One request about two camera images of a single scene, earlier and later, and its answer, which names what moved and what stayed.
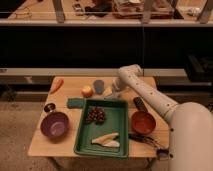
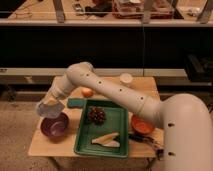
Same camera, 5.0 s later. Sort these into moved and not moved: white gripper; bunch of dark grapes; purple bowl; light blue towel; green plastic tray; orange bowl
Moved: white gripper; light blue towel
Not moved: orange bowl; bunch of dark grapes; purple bowl; green plastic tray
